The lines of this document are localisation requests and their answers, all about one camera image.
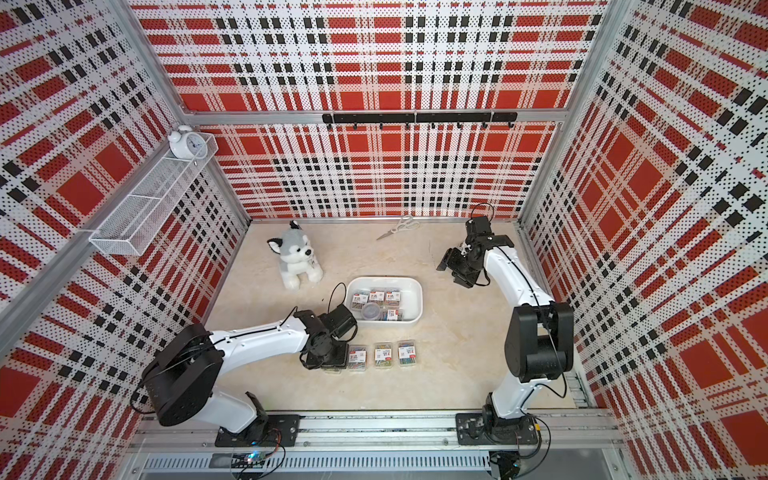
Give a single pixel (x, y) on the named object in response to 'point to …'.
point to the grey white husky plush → (296, 256)
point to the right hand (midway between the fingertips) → (448, 271)
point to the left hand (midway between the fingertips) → (340, 362)
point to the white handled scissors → (406, 223)
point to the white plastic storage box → (412, 287)
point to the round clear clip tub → (370, 311)
